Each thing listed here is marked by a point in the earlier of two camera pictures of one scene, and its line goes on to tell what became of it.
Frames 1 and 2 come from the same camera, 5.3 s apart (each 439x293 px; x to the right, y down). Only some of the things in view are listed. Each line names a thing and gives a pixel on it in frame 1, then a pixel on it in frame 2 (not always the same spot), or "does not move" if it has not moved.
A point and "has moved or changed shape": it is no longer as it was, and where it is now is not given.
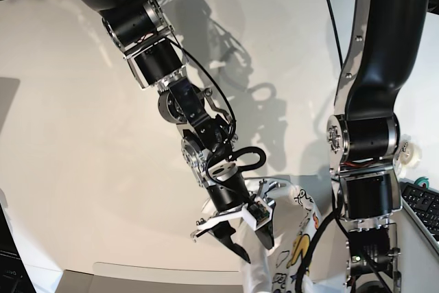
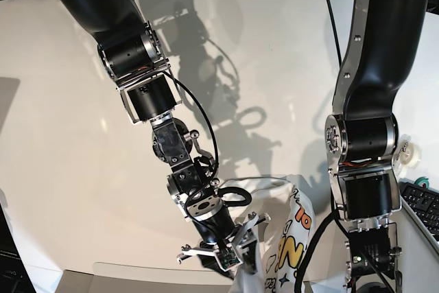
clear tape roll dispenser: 407,156 does not move
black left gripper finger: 266,232 -> 249,257
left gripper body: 234,202 -> 231,243
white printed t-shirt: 295,224 has moved or changed shape
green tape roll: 422,180 does not move
